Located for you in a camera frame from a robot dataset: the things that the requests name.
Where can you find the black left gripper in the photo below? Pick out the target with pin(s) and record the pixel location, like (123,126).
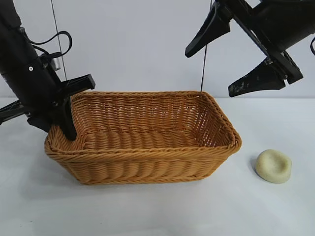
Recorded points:
(27,76)

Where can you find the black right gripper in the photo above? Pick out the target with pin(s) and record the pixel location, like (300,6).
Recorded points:
(278,22)

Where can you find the brown woven wicker basket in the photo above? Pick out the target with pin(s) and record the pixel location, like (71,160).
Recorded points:
(147,167)

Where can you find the pale yellow egg yolk pastry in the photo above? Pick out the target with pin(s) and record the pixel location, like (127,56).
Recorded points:
(272,167)

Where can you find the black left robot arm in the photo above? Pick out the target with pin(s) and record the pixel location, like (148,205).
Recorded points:
(8,12)

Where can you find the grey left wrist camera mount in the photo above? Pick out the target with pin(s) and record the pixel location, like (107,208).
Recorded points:
(53,62)

